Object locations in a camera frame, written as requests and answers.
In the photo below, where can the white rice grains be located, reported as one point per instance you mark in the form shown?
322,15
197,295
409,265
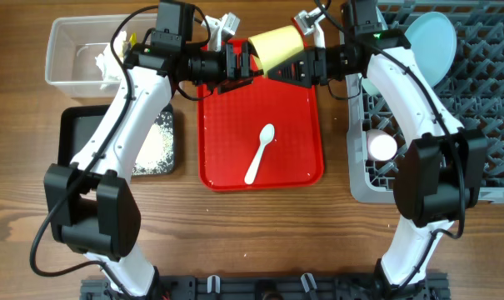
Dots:
156,156

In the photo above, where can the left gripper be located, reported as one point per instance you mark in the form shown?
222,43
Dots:
239,72

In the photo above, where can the light blue plate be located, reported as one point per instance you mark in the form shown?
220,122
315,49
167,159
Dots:
434,43

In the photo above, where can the white plastic spoon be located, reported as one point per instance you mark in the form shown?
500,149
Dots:
265,137

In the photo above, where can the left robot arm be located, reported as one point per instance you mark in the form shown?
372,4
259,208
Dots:
91,208

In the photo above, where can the red plastic tray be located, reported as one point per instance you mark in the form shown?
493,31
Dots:
228,129

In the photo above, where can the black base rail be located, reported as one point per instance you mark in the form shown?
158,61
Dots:
346,286

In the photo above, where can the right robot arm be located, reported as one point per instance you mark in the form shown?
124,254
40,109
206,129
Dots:
440,175

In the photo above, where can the clear plastic bin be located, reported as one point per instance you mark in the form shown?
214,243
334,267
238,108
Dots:
73,47

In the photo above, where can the black waste tray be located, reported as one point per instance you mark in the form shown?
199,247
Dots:
78,124

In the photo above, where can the yellow snack wrapper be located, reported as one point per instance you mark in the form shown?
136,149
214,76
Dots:
133,39

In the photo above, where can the yellow cup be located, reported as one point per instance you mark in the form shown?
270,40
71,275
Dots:
275,46

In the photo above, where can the white tissue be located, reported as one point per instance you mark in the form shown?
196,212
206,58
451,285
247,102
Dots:
106,62

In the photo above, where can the pink cup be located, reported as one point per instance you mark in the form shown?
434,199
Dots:
380,145

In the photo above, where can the grey dishwasher rack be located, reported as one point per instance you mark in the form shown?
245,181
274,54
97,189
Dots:
472,90

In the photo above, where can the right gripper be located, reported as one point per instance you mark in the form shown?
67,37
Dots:
309,68

